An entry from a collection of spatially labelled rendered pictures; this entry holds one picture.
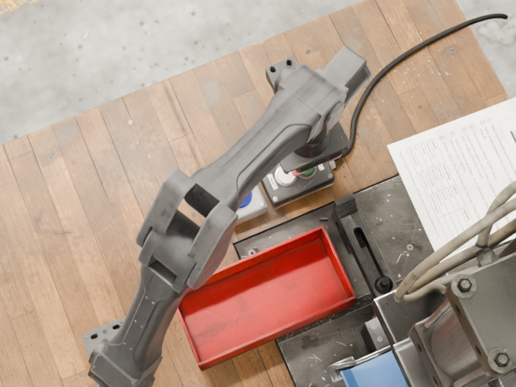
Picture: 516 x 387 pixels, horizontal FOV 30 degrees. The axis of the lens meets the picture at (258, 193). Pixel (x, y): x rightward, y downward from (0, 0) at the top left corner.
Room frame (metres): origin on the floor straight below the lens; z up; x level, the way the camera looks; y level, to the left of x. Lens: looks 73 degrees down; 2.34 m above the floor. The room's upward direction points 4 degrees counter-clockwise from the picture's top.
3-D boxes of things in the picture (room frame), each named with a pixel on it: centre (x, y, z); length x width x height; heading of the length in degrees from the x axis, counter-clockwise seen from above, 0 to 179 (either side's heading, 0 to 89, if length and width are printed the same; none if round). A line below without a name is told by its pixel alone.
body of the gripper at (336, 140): (0.47, -0.08, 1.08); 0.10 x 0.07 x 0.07; 110
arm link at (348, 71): (0.50, -0.10, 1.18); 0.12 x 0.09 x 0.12; 138
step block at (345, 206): (0.37, -0.14, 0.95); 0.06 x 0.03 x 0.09; 20
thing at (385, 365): (0.14, -0.18, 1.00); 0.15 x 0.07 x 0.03; 110
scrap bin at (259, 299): (0.27, 0.00, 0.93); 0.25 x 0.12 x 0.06; 110
